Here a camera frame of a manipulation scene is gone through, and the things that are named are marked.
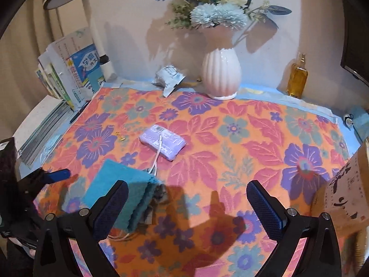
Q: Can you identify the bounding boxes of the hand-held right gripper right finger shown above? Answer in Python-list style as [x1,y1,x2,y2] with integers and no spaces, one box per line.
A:
[246,180,342,277]

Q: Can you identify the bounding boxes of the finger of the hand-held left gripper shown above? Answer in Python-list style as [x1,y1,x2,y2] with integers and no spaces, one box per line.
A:
[29,168,71,191]

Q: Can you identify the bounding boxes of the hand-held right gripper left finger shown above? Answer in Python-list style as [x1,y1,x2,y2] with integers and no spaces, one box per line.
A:
[33,180,129,277]

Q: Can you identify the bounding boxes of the teal towel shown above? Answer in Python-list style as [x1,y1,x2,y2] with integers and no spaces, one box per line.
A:
[82,159,163,233]

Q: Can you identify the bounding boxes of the brown cardboard box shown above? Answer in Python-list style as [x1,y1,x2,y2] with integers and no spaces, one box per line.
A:
[310,147,369,266]

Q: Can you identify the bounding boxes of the blue face mask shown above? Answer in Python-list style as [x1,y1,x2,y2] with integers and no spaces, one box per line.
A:
[40,134,62,162]

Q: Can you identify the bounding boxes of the stack of flat books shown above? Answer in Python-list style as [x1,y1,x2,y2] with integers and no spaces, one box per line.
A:
[17,99,87,165]

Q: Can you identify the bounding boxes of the floral printed cloth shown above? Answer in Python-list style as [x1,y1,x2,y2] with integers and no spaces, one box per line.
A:
[35,88,354,277]

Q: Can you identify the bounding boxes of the black pen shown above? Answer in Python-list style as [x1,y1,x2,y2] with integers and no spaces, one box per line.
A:
[69,101,90,124]

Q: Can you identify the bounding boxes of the purple tissue packet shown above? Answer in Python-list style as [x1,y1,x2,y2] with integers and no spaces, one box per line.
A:
[139,125,186,161]

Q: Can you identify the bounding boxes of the row of upright books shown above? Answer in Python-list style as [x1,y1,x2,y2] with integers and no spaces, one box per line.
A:
[36,27,106,111]

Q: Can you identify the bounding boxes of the beige curtain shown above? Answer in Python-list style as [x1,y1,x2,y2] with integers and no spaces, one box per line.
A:
[0,0,58,139]

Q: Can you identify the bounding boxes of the amber liquid glass bottle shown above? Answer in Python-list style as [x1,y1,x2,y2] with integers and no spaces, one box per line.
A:
[286,52,308,99]

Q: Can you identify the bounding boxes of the silver foil packet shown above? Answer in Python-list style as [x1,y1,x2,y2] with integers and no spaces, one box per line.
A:
[152,66,185,97]

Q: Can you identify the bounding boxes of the pink ribbed vase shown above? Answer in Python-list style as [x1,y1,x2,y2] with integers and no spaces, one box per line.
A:
[202,26,242,101]

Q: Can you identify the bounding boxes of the dark monitor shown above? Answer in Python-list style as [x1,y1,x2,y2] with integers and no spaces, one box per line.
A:
[340,20,369,84]

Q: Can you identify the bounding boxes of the blue and white artificial flowers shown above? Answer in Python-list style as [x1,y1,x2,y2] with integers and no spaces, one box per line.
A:
[152,0,292,31]

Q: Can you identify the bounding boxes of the white cord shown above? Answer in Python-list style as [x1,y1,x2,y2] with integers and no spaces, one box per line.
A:
[146,134,165,176]

